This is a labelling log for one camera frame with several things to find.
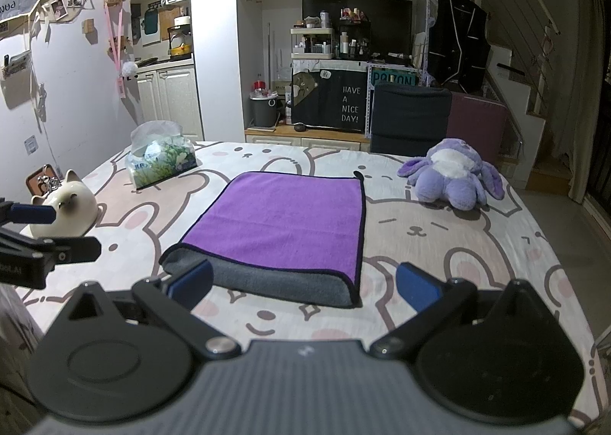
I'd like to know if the white ceramic cat figure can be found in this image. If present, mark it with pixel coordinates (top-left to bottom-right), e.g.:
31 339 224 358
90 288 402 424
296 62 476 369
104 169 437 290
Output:
30 169 99 238

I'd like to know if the black trash bin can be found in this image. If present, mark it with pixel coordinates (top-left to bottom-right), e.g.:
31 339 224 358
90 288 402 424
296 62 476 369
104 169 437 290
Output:
250 92 279 128

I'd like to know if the brown tray with keys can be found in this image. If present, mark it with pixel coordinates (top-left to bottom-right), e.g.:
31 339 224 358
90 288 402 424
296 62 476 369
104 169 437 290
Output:
25 164 62 197

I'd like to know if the purple plush bunny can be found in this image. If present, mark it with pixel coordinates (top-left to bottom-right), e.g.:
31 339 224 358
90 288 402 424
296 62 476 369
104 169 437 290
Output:
398 138 504 212

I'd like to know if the white kitchen cabinet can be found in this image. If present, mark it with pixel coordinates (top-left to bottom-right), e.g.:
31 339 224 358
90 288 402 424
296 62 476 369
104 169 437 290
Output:
136 61 204 141

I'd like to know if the black have a nice day cloth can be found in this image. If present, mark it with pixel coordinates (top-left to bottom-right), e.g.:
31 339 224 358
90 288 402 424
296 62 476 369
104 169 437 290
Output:
291 69 367 133

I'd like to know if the dark office chair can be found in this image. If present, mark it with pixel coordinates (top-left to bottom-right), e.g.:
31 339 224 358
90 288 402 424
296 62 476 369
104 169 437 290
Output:
370 83 451 157

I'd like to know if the bunny print table cloth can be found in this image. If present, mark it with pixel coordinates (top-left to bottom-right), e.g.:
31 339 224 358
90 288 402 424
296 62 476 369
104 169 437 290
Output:
18 141 609 425

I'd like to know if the white storage shelf rack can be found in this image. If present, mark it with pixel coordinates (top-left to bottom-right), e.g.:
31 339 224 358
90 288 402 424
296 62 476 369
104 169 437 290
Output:
290 27 333 60

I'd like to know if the pink hanging strap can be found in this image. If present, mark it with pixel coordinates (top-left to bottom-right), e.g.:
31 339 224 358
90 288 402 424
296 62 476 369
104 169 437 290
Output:
103 0 129 100

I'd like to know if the maroon padded board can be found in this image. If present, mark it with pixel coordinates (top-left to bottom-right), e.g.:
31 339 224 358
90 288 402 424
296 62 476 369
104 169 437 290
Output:
446 93 509 163

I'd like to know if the teal poison sign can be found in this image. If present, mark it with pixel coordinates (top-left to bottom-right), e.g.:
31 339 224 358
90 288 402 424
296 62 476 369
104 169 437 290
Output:
371 66 419 86

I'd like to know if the purple and grey towel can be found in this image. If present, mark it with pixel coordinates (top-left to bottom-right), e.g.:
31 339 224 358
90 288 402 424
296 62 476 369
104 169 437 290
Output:
160 171 367 309

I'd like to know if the floral tissue pack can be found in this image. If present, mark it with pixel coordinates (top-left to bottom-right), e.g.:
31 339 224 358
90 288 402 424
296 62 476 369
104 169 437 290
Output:
125 121 197 190

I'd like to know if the wooden low drawer cabinet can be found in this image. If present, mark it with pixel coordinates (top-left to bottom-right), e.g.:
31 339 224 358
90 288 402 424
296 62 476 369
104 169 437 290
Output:
244 125 370 152

